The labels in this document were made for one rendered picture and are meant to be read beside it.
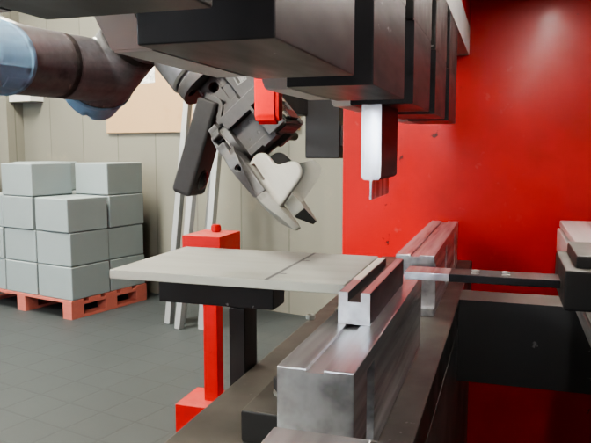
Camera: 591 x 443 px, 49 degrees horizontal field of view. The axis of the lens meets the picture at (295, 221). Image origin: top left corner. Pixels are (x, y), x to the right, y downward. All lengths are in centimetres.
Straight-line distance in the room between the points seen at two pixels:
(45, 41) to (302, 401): 48
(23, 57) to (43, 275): 410
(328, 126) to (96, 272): 288
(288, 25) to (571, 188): 131
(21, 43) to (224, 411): 43
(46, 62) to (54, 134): 525
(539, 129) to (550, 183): 12
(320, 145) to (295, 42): 188
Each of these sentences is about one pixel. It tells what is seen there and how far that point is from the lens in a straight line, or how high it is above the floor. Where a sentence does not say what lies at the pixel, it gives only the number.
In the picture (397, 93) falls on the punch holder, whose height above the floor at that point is 118.
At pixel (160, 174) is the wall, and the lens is 514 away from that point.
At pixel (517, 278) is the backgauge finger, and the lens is 68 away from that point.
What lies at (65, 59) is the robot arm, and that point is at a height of 123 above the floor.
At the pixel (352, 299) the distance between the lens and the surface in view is 62.
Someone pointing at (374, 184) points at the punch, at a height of 110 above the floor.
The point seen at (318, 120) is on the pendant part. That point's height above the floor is 122.
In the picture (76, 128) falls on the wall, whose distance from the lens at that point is 580.
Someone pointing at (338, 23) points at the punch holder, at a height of 120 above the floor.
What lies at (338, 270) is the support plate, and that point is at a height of 100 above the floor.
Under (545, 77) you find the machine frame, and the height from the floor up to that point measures 128.
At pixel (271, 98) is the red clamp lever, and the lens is 57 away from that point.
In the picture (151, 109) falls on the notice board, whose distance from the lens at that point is 516.
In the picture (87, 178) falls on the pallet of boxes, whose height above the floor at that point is 92.
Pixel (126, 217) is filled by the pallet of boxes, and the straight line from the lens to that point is 488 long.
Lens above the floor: 113
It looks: 6 degrees down
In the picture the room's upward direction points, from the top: straight up
